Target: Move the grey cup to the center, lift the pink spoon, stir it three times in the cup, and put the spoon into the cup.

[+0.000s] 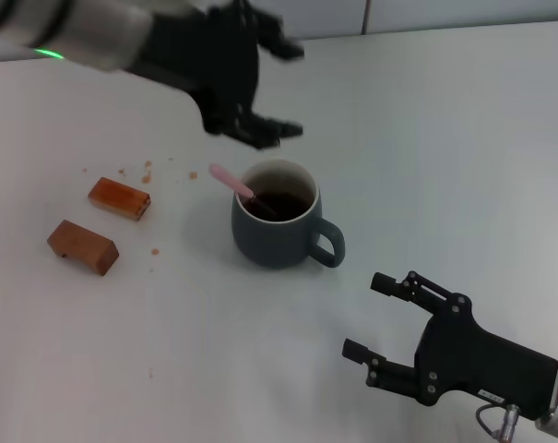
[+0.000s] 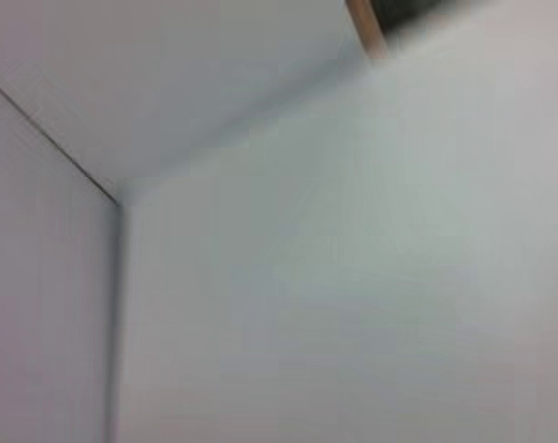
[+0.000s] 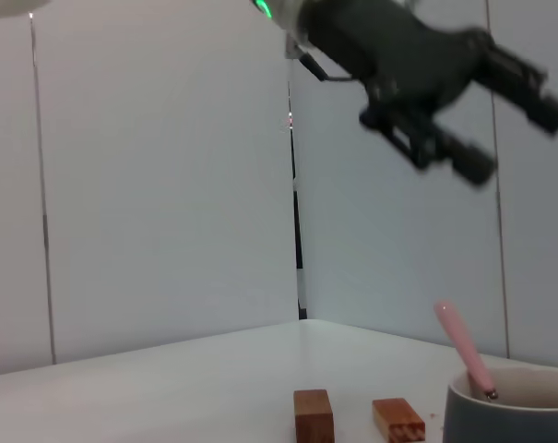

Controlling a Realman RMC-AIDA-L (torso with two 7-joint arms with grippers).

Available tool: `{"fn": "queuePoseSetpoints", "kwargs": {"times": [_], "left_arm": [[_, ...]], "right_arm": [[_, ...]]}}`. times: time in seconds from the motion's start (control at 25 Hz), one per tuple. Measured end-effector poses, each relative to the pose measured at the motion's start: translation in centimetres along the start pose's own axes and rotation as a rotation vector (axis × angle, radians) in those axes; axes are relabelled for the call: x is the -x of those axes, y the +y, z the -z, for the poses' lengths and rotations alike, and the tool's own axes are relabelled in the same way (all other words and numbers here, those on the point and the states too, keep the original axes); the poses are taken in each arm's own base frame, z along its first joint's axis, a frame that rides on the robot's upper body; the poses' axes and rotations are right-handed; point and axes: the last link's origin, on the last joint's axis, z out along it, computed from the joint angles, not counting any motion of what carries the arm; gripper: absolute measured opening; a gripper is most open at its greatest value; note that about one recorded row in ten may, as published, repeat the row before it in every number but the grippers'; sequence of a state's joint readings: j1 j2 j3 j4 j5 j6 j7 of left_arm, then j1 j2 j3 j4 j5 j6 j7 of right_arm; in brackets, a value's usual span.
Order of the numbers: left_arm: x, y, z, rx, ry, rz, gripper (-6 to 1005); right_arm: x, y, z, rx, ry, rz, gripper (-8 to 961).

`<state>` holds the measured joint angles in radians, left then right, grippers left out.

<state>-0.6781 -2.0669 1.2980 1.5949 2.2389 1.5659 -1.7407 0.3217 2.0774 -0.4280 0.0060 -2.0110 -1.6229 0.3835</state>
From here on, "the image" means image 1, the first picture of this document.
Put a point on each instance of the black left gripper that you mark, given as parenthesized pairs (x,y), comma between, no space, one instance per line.
(205,55)

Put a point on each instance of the dark brown coffee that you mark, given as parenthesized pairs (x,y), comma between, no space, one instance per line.
(292,205)

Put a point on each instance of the notched brown wooden block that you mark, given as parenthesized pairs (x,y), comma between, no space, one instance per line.
(94,251)

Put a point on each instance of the grey ceramic cup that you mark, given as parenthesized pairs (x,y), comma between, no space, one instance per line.
(269,244)

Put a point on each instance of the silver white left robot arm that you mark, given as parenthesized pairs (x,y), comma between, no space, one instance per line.
(75,27)

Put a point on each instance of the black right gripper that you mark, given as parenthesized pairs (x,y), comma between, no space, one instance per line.
(479,357)

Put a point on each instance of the grooved orange wooden block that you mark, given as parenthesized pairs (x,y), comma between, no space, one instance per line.
(122,198)

